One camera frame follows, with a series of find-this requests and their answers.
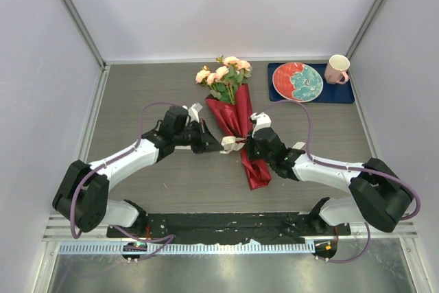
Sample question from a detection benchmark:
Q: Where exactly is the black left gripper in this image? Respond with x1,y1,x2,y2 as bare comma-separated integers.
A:
174,119,224,155

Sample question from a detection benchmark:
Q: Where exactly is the cream ribbon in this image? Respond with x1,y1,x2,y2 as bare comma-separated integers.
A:
176,137,306,156

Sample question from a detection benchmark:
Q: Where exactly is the dark red wrapping paper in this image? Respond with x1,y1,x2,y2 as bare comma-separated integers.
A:
205,84,272,190

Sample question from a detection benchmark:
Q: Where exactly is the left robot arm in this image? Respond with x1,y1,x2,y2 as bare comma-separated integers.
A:
52,104,224,239

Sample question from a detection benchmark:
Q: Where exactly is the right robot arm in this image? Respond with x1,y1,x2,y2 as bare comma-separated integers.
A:
245,128,414,235

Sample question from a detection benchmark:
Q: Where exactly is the red and teal plate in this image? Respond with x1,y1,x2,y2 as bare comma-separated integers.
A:
272,62,324,103

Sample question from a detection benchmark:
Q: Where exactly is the blue tray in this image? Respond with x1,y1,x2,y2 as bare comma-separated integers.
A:
268,63,354,104

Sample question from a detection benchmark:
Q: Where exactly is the pink mug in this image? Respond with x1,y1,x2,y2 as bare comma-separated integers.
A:
324,54,351,84

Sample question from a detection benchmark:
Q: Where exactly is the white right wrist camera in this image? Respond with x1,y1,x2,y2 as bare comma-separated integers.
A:
250,112,272,133

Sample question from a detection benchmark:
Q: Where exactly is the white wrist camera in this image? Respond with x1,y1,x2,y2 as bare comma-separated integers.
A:
250,112,272,133
182,103,203,123

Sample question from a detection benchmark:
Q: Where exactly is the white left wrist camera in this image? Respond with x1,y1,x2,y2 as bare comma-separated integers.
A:
182,103,203,123

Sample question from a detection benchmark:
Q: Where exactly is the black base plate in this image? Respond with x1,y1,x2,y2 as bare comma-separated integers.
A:
124,212,351,245

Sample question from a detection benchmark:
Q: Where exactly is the aluminium front rail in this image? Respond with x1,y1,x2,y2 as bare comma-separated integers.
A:
43,212,417,260

